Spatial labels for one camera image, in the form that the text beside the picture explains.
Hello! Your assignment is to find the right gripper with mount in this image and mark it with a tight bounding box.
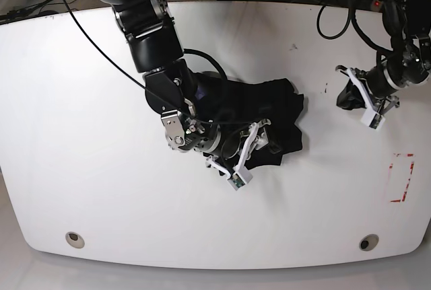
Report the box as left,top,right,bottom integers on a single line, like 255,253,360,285
205,119,283,178

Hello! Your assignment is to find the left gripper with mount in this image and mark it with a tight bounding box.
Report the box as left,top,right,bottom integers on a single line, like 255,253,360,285
335,65,400,118

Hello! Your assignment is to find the black T-shirt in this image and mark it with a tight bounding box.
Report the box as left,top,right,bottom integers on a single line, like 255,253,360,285
194,73,304,169

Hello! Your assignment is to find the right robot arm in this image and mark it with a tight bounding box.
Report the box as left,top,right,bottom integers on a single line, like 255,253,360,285
101,0,284,175

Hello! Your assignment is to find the red tape rectangle marking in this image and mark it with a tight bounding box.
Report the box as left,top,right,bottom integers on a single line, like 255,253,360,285
385,153,415,203

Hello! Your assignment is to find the power strip with red light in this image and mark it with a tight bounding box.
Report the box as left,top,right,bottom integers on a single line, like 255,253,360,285
371,0,383,12

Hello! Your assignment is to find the black tripod leg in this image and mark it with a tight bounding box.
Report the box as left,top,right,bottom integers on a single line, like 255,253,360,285
1,0,63,24

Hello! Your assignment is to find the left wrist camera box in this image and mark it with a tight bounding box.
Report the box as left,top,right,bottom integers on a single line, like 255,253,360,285
361,108,386,131

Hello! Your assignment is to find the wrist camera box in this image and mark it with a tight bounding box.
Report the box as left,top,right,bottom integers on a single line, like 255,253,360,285
361,108,386,131
228,168,253,190

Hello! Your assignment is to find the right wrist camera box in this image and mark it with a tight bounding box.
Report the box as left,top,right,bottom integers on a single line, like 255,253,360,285
228,168,253,190

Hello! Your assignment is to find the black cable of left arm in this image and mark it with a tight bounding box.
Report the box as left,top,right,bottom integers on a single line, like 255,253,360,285
316,0,395,55

